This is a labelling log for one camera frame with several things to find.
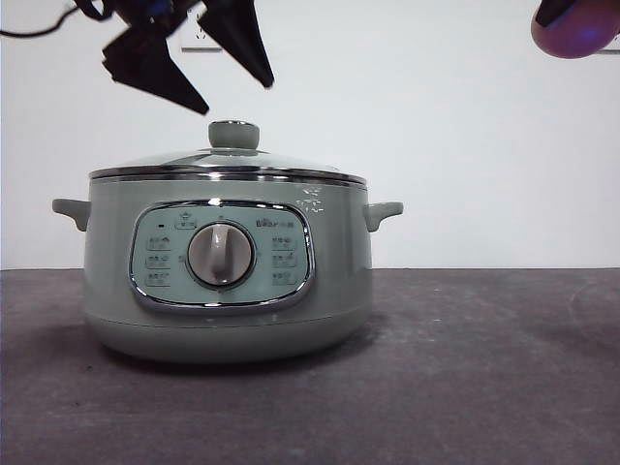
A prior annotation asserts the green electric cooking pot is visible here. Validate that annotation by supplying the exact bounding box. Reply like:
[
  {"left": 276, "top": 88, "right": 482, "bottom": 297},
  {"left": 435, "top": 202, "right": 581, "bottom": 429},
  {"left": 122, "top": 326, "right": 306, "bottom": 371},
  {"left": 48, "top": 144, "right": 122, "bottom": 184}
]
[{"left": 51, "top": 176, "right": 404, "bottom": 364}]

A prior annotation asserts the glass lid with green knob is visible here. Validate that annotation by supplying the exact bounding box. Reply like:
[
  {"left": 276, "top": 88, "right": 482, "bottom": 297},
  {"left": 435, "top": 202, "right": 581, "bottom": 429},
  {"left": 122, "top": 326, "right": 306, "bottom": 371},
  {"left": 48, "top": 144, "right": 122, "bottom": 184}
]
[{"left": 88, "top": 119, "right": 368, "bottom": 186}]

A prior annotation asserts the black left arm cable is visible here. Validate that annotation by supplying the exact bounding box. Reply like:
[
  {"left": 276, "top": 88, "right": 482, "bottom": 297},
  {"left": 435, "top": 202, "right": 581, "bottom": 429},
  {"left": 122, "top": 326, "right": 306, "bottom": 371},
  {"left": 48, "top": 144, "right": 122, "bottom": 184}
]
[{"left": 0, "top": 2, "right": 91, "bottom": 38}]

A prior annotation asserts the brown egg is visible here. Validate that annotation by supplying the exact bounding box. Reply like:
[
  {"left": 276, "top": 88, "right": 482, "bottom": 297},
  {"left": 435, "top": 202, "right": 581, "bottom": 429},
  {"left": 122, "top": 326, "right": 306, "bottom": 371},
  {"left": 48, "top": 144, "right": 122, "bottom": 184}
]
[{"left": 530, "top": 0, "right": 620, "bottom": 60}]

